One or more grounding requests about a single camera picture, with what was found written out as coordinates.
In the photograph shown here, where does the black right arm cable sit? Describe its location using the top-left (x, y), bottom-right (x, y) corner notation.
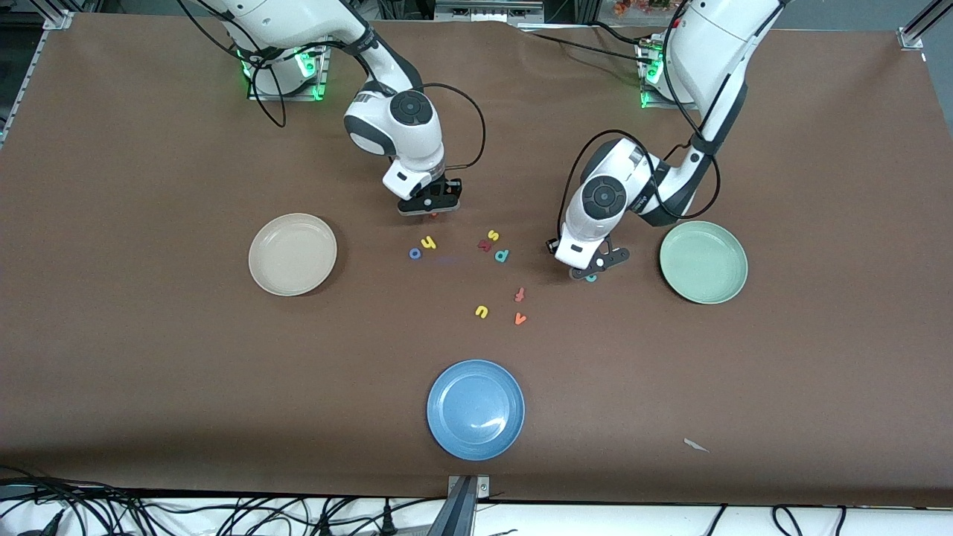
top-left (175, 0), bottom-right (487, 172)

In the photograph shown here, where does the black cable on table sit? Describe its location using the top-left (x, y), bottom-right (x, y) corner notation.
top-left (584, 19), bottom-right (660, 49)
top-left (517, 28), bottom-right (656, 66)

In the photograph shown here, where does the aluminium frame profile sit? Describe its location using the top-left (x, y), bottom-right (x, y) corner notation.
top-left (41, 0), bottom-right (75, 31)
top-left (897, 0), bottom-right (953, 51)

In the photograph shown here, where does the blue plate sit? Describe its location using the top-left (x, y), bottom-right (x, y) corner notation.
top-left (427, 360), bottom-right (526, 462)

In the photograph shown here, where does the aluminium frame rail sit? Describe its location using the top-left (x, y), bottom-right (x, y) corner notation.
top-left (0, 28), bottom-right (39, 150)

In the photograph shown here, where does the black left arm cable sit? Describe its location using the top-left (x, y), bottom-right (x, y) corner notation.
top-left (555, 0), bottom-right (723, 240)

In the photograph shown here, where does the brown table cover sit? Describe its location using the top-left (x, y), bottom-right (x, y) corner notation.
top-left (0, 13), bottom-right (953, 508)

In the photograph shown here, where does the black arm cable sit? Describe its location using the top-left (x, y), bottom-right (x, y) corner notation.
top-left (555, 0), bottom-right (723, 240)
top-left (175, 0), bottom-right (487, 172)

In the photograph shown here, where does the green plate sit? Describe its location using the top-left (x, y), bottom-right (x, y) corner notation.
top-left (659, 220), bottom-right (749, 305)

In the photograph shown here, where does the beige plate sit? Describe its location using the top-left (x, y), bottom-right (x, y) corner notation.
top-left (248, 213), bottom-right (338, 297)

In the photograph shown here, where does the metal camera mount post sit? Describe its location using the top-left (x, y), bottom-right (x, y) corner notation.
top-left (428, 474), bottom-right (492, 536)

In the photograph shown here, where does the grey power strip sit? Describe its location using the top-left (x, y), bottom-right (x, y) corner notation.
top-left (436, 0), bottom-right (544, 23)

